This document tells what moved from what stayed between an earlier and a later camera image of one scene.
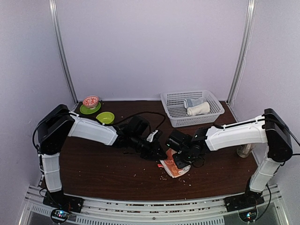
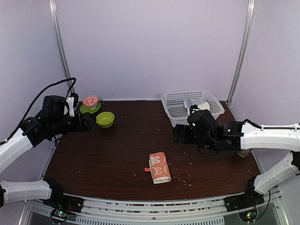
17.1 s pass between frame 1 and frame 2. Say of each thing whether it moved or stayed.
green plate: stayed
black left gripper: moved
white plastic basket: stayed
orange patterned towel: moved
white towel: stayed
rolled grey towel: stayed
